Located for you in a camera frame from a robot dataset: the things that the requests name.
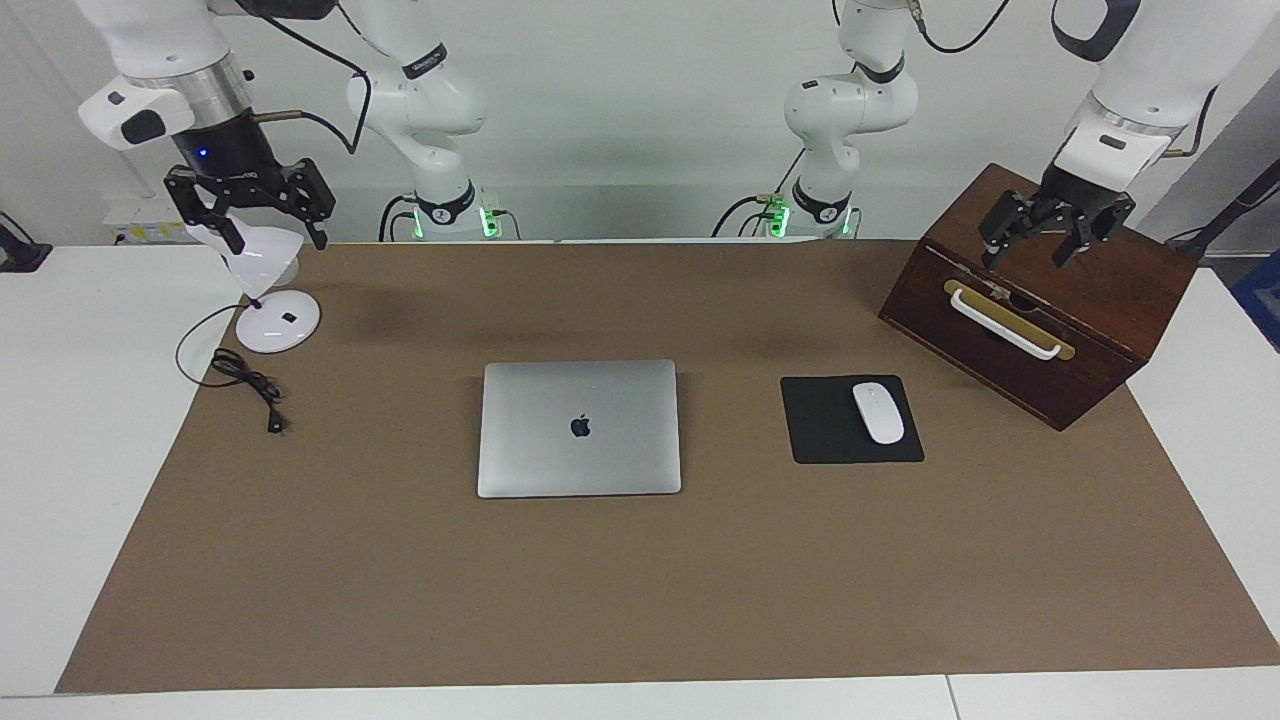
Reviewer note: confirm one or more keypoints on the silver laptop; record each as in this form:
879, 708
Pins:
560, 455

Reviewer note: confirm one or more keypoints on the blue object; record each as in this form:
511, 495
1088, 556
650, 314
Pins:
1262, 300

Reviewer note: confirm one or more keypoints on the white power strip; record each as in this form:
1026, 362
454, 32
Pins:
140, 228

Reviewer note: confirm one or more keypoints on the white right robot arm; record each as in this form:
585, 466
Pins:
420, 110

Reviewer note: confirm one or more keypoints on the dark wooden box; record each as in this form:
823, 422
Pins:
1100, 330

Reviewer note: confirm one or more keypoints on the black mouse pad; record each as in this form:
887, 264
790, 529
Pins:
820, 430

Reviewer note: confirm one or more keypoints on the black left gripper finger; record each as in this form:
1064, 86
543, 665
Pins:
1090, 232
1005, 225

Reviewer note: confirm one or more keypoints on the black clamp mount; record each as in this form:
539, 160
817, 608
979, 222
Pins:
20, 255

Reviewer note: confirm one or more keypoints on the white desk lamp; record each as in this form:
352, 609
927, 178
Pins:
270, 325

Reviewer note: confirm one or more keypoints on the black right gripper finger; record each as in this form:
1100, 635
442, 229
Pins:
312, 195
205, 205

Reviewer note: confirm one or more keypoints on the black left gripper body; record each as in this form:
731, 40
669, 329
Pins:
1085, 195

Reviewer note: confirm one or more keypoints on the white computer mouse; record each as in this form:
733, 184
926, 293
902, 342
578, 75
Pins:
878, 412

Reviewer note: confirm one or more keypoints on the brown table mat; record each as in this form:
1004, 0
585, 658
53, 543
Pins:
640, 590

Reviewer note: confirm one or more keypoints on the black stand pole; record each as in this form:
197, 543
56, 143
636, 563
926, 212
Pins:
1235, 205

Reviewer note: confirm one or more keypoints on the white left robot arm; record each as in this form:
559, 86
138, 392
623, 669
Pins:
850, 110

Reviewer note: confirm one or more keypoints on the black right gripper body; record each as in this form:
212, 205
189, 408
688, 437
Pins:
225, 155

